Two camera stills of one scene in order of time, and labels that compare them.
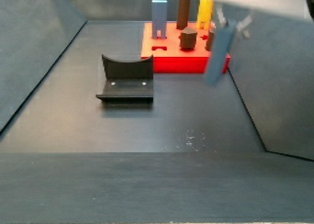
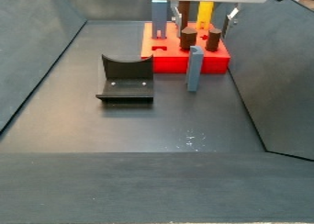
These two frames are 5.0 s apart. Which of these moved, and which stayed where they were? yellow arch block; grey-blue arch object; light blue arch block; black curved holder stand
Moved: grey-blue arch object
Stayed: light blue arch block; yellow arch block; black curved holder stand
